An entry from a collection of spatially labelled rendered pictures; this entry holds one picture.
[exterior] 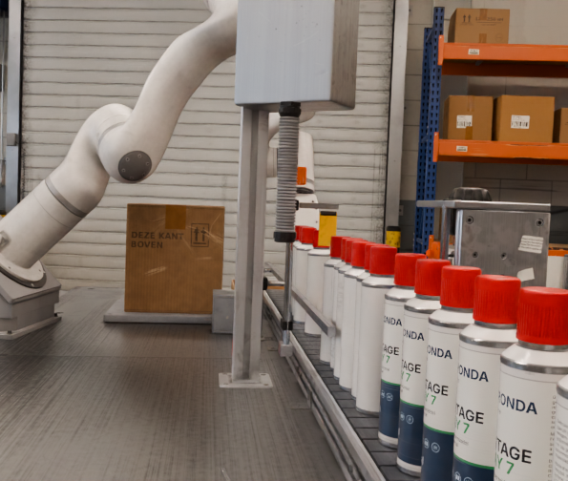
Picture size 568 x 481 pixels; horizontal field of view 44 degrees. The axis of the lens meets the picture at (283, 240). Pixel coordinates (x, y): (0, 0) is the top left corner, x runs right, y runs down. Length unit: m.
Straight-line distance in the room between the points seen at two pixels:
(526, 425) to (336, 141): 5.14
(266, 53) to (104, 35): 4.94
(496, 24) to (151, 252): 3.80
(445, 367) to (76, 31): 5.65
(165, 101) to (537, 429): 1.19
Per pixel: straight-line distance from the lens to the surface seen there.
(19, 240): 1.62
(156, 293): 1.76
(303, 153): 1.75
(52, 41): 6.15
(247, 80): 1.11
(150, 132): 1.50
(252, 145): 1.16
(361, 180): 5.54
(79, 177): 1.58
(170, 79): 1.51
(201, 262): 1.74
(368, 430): 0.82
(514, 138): 5.05
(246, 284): 1.16
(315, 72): 1.06
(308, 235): 1.47
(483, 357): 0.53
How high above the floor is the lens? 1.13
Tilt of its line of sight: 3 degrees down
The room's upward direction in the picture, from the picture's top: 2 degrees clockwise
